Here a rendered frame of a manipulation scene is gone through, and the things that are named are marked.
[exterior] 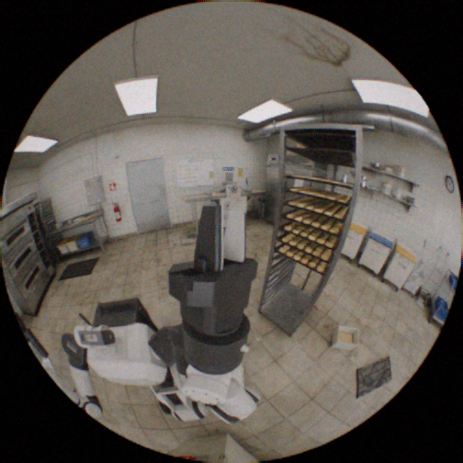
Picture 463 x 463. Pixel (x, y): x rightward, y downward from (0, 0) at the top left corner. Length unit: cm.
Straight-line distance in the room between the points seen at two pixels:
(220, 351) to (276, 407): 143
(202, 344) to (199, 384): 9
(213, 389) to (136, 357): 28
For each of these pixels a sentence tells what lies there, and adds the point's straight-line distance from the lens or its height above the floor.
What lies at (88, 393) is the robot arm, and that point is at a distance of 73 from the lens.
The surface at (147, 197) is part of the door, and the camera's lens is 404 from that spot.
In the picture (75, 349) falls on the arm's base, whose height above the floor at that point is 111.
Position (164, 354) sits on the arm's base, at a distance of 45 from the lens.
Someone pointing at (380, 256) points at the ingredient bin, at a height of 46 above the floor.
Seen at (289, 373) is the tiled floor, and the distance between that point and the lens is 160.
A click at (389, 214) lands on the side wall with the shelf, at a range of 363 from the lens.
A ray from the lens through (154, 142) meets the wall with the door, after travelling 406.
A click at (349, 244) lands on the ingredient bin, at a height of 38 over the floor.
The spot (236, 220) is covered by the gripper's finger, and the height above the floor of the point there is 145.
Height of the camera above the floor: 151
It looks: 25 degrees down
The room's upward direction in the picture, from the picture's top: straight up
